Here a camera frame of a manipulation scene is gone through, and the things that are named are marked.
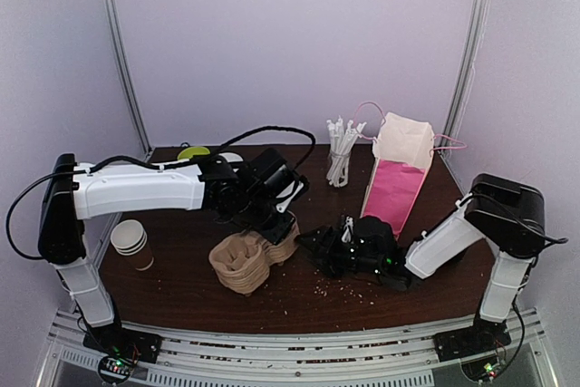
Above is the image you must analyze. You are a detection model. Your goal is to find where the cardboard cup carrier stack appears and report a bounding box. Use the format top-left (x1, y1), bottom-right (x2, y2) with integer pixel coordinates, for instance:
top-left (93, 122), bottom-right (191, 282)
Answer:
top-left (208, 222), bottom-right (300, 296)

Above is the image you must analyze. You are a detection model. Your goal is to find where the pink paper bag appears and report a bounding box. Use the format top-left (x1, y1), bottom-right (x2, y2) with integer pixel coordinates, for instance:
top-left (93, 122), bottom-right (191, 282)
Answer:
top-left (361, 111), bottom-right (467, 237)

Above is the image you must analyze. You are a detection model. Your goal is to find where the stack of paper cups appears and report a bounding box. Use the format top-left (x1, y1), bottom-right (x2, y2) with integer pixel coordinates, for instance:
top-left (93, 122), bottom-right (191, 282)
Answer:
top-left (110, 219), bottom-right (154, 271)

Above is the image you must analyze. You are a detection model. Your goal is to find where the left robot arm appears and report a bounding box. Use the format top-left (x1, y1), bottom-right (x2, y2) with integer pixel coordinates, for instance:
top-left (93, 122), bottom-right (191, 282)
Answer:
top-left (38, 148), bottom-right (309, 354)

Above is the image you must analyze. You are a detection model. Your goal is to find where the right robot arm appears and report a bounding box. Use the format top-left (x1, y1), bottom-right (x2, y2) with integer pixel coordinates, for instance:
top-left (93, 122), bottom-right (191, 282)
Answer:
top-left (296, 174), bottom-right (547, 353)

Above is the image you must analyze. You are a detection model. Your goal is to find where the white and orange bowl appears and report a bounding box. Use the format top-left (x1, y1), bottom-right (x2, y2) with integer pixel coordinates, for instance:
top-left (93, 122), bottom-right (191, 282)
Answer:
top-left (222, 152), bottom-right (244, 162)

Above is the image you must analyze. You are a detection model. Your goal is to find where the glass with wrapped straws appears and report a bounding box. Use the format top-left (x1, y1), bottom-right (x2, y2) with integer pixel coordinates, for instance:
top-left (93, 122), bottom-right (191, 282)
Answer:
top-left (326, 117), bottom-right (366, 188)

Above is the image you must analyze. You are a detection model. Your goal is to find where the green bowl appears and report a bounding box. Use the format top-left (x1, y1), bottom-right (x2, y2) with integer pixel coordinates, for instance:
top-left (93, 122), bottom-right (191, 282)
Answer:
top-left (177, 146), bottom-right (210, 160)

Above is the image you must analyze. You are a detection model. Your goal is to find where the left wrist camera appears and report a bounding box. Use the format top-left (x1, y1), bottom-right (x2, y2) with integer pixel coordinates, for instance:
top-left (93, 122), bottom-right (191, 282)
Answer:
top-left (274, 176), bottom-right (309, 213)

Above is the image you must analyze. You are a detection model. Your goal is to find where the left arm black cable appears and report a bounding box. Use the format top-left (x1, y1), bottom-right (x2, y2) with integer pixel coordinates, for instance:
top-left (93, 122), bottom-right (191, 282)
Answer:
top-left (6, 124), bottom-right (317, 261)

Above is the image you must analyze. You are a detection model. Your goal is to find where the front aluminium rail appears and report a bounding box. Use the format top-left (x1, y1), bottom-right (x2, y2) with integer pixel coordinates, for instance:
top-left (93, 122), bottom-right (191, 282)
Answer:
top-left (32, 309), bottom-right (565, 386)

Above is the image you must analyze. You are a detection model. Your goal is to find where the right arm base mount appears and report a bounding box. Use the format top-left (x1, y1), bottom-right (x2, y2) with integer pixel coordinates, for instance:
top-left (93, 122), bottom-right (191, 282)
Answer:
top-left (433, 319), bottom-right (511, 362)

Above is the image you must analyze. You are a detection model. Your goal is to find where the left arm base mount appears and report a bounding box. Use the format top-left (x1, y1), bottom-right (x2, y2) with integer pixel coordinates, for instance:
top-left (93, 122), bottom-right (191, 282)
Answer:
top-left (82, 324), bottom-right (162, 363)

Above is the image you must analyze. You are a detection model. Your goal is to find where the right aluminium frame post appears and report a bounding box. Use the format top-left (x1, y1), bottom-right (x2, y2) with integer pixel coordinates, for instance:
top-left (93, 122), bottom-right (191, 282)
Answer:
top-left (439, 0), bottom-right (490, 151)

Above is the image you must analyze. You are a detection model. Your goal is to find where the aluminium frame post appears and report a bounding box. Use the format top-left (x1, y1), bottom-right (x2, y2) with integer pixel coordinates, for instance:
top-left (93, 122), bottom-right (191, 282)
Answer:
top-left (439, 0), bottom-right (490, 151)
top-left (102, 0), bottom-right (152, 155)

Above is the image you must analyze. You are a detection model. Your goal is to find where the left aluminium frame post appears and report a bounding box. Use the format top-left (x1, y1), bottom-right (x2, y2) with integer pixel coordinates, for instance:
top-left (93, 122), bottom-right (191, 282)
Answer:
top-left (102, 0), bottom-right (152, 155)

